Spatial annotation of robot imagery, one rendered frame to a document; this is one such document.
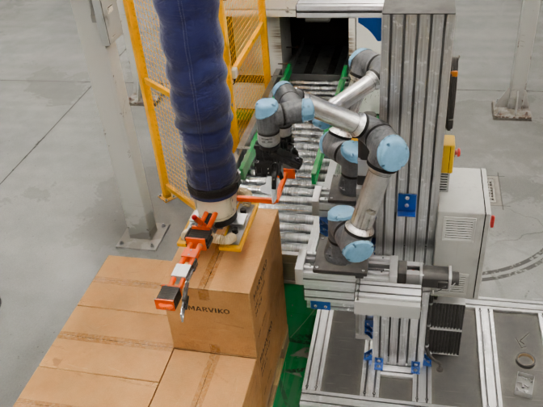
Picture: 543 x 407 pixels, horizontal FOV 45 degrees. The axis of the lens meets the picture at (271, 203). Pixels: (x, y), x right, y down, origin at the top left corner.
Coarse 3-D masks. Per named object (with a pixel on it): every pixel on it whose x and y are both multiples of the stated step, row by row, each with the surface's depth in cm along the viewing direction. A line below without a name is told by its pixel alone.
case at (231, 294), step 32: (256, 224) 311; (224, 256) 294; (256, 256) 293; (192, 288) 279; (224, 288) 277; (256, 288) 286; (192, 320) 291; (224, 320) 286; (256, 320) 290; (224, 352) 299; (256, 352) 295
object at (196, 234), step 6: (192, 228) 270; (198, 228) 269; (204, 228) 268; (210, 228) 268; (186, 234) 266; (192, 234) 267; (198, 234) 267; (204, 234) 266; (210, 234) 266; (186, 240) 264; (192, 240) 263; (198, 240) 263; (204, 240) 262; (210, 240) 267; (186, 246) 267; (204, 246) 264
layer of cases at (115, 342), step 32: (96, 288) 342; (128, 288) 341; (160, 288) 339; (96, 320) 324; (128, 320) 322; (160, 320) 320; (64, 352) 308; (96, 352) 306; (128, 352) 305; (160, 352) 303; (192, 352) 302; (32, 384) 293; (64, 384) 292; (96, 384) 291; (128, 384) 289; (160, 384) 288; (192, 384) 287; (224, 384) 286; (256, 384) 299
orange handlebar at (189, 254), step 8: (280, 184) 293; (280, 192) 289; (240, 200) 288; (248, 200) 287; (256, 200) 286; (264, 200) 285; (216, 216) 278; (208, 224) 273; (184, 248) 261; (200, 248) 262; (184, 256) 257; (192, 256) 256; (184, 280) 246; (160, 304) 236; (168, 304) 236
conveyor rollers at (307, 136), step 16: (288, 80) 530; (304, 80) 528; (272, 96) 510; (320, 96) 503; (304, 128) 468; (304, 144) 446; (304, 160) 431; (256, 176) 423; (304, 176) 416; (320, 176) 414; (256, 192) 408; (288, 192) 403; (304, 192) 401; (272, 208) 390; (288, 208) 388; (304, 208) 386; (288, 224) 374; (288, 240) 366; (304, 240) 364
